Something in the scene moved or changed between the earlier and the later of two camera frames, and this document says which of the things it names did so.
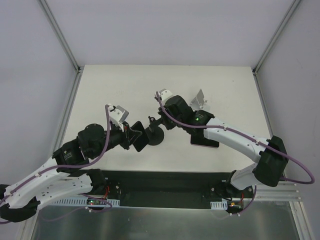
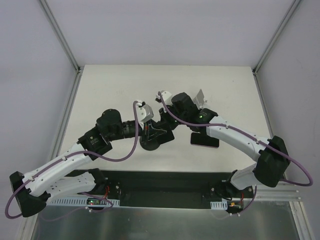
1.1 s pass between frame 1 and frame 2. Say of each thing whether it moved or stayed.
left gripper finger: moved
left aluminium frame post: stayed
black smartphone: moved
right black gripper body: stayed
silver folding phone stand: stayed
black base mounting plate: stayed
